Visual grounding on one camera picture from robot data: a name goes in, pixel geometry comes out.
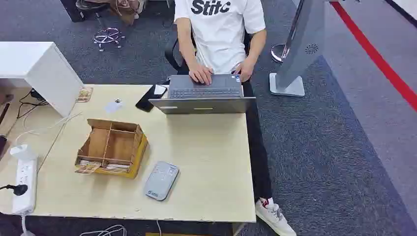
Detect grey laptop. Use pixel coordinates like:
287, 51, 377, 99
148, 74, 257, 115

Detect person's right hand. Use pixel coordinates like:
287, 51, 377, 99
188, 63, 214, 86

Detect person's hand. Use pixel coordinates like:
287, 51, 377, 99
188, 63, 214, 86
234, 59, 257, 83

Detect person's left hand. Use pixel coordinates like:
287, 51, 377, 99
234, 59, 257, 83

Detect black phone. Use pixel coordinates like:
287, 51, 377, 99
135, 84, 169, 113

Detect black office chair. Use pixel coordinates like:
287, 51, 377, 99
164, 30, 253, 76

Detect grey pouch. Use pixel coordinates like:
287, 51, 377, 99
144, 161, 180, 202

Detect person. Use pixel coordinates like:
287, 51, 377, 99
174, 0, 297, 236

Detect white card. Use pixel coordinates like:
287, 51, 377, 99
104, 98, 124, 114

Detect wooden divided card box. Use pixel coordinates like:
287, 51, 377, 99
74, 118, 149, 179

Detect stack of cards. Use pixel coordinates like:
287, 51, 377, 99
105, 163, 131, 173

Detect person's white shoe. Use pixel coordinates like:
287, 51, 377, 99
254, 198, 298, 236

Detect grey standing panel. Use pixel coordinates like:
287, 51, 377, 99
269, 0, 327, 98

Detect chrome chair base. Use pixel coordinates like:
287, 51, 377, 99
92, 27, 126, 52

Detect printed card leaning in box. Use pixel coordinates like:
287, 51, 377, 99
75, 162, 102, 175

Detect brown bag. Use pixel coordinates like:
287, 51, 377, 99
109, 0, 146, 27

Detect white cabinet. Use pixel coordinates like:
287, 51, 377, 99
0, 41, 85, 118

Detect white charger adapter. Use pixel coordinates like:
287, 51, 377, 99
9, 144, 37, 162

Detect white power strip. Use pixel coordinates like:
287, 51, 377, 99
11, 158, 38, 216

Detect dark object at desk edge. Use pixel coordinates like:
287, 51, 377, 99
0, 94, 15, 126

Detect chrome stanchion post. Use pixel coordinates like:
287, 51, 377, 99
270, 0, 305, 64

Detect white cable bundle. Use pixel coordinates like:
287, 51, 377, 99
79, 224, 128, 236

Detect black cable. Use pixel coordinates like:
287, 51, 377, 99
16, 88, 49, 120

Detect black plug with cable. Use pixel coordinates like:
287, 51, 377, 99
0, 184, 29, 197

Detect white power strip cable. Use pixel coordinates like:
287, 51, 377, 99
20, 215, 36, 236

